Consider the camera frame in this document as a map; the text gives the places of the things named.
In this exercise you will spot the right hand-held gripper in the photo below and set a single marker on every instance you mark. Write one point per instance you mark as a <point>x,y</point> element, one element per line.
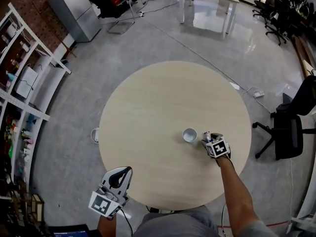
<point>219,148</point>

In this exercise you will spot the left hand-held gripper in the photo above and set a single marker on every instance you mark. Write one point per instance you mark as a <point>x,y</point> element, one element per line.
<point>103,204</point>

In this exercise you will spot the small silver can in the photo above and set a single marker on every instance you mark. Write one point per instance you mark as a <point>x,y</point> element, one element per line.
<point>207,136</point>

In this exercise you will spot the white paper cup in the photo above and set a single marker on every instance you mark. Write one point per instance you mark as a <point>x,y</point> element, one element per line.
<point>189,135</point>

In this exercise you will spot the person's right forearm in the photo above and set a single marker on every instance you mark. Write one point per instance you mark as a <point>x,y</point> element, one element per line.
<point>237,194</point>

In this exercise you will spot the person's left forearm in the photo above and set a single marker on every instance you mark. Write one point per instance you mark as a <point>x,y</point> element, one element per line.
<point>107,227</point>

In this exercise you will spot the round beige table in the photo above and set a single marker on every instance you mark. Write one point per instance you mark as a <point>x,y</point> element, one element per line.
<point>160,107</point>

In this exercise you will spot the person's grey shorts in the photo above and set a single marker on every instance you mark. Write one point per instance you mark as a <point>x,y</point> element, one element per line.
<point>172,223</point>

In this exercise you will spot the black tablet with timer screen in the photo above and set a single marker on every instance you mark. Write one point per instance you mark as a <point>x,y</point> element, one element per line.
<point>69,232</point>

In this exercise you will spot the black office chair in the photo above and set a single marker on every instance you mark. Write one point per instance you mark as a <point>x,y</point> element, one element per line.
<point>264,7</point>
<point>280,18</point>
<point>288,132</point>

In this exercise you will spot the low wooden platform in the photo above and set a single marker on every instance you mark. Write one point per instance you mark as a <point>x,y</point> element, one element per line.
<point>306,55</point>

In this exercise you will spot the white storage shelf rack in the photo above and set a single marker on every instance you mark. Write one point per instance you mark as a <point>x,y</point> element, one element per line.
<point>14,102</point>

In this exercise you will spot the white box device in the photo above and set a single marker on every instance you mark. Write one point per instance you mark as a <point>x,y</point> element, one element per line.
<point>26,83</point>

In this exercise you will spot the small white power strip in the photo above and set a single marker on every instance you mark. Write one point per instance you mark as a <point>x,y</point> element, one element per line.
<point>142,13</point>

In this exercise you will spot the black cantilever chair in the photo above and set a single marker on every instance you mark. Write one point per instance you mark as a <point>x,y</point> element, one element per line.
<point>111,7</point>

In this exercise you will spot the grey metal cabinet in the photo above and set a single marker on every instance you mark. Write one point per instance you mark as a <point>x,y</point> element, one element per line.
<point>74,11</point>

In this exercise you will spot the wooden frame box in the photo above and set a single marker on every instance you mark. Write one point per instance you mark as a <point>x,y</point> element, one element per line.
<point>37,206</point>

